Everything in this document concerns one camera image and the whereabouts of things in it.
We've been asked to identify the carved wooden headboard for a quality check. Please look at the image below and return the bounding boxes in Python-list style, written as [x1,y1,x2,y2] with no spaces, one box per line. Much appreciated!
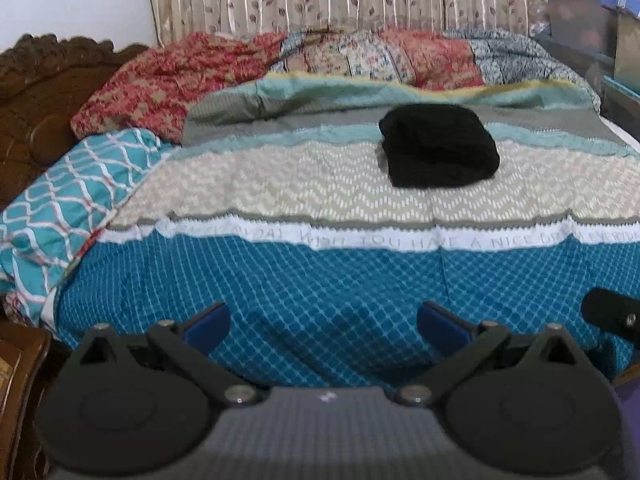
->
[0,35,147,207]

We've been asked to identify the teal lattice pattern pillow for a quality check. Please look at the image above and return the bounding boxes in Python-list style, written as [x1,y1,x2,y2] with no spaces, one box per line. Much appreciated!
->
[1,128,174,326]

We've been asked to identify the red floral patchwork quilt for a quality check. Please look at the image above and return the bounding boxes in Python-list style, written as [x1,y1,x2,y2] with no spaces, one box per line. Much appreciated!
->
[70,27,600,143]

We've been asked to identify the wooden nightstand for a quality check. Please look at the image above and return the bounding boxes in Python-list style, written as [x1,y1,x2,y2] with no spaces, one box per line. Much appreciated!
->
[1,321,51,479]

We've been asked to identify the striped patterned bed comforter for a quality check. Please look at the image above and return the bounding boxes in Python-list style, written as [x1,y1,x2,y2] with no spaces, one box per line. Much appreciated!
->
[48,75,639,386]

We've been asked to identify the black pants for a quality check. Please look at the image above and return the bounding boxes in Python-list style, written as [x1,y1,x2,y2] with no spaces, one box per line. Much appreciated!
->
[378,104,500,190]

